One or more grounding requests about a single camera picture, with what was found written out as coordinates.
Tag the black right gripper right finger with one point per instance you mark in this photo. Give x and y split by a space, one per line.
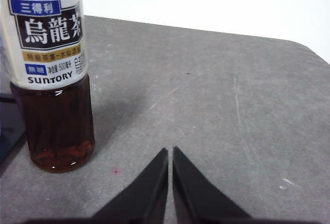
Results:
196 198

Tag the dark oolong tea bottle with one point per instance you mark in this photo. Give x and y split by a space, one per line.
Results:
56 120

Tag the dark blue tray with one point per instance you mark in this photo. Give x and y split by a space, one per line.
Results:
10 131

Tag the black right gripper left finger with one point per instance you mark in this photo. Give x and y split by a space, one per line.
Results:
144 198

